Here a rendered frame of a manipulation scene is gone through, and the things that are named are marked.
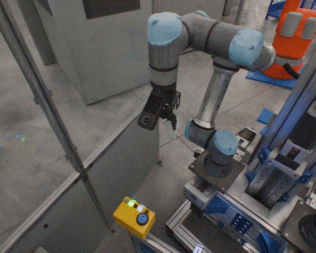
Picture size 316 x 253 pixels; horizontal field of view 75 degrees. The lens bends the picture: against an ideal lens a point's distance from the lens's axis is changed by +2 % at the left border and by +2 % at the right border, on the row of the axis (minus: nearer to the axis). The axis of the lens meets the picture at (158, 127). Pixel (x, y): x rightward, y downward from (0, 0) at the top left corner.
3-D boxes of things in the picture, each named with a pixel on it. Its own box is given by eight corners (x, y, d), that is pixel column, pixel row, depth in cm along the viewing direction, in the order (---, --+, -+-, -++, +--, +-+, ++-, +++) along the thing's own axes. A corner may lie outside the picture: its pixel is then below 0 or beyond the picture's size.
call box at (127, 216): (116, 223, 97) (112, 214, 89) (128, 205, 103) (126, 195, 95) (144, 242, 91) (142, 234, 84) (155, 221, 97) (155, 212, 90)
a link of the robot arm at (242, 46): (273, 79, 83) (240, 76, 44) (247, 69, 88) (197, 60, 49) (289, 49, 78) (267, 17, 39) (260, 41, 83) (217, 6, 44)
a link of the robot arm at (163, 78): (169, 75, 48) (141, 66, 51) (169, 91, 51) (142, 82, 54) (183, 61, 53) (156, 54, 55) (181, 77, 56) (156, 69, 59)
